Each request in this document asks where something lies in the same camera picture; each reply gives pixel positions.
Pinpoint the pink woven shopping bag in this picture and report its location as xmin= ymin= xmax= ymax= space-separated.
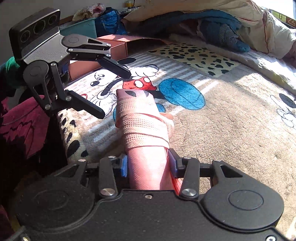
xmin=115 ymin=89 xmax=182 ymax=193

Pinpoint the dark red sleeve forearm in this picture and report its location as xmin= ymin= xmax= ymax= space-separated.
xmin=1 ymin=97 xmax=50 ymax=161

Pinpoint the blue shopping bag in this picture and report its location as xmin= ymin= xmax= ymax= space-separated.
xmin=95 ymin=7 xmax=127 ymax=37

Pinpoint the teal plastic bin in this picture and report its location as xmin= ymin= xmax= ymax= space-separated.
xmin=59 ymin=18 xmax=97 ymax=38

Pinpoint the pink knitted cloth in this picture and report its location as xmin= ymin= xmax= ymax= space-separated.
xmin=72 ymin=3 xmax=106 ymax=22

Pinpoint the pink cardboard box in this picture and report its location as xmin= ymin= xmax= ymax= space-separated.
xmin=68 ymin=35 xmax=171 ymax=80

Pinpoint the Mickey Mouse blanket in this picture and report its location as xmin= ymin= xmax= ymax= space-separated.
xmin=59 ymin=43 xmax=295 ymax=239

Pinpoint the dark blue blanket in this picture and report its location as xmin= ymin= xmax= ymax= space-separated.
xmin=129 ymin=9 xmax=250 ymax=53

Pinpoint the white quilted bed sheet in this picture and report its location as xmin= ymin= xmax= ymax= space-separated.
xmin=169 ymin=34 xmax=295 ymax=95

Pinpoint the cream quilt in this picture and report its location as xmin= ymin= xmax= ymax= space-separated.
xmin=124 ymin=0 xmax=296 ymax=59

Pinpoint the colourful alphabet mat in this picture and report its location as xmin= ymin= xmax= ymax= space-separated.
xmin=268 ymin=9 xmax=296 ymax=29

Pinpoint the black camera box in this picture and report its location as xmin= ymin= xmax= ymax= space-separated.
xmin=9 ymin=8 xmax=61 ymax=60

